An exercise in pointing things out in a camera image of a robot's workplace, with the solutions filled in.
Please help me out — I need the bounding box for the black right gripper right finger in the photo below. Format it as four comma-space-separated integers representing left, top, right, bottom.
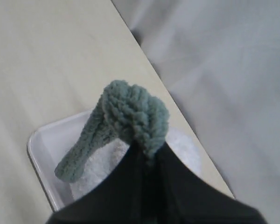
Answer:
156, 143, 266, 224

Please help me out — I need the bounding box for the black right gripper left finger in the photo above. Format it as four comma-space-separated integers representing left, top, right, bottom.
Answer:
47, 142, 152, 224

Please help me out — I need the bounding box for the teal fleece scarf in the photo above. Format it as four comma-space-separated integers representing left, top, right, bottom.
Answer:
55, 80, 169, 183

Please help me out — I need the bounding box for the white plastic tray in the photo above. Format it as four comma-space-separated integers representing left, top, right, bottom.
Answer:
27, 111, 105, 211

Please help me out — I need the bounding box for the white plush snowman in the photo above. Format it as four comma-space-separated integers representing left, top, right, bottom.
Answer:
70, 127, 202, 201

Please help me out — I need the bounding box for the white curtain backdrop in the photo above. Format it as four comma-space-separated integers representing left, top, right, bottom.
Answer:
113, 0, 280, 224

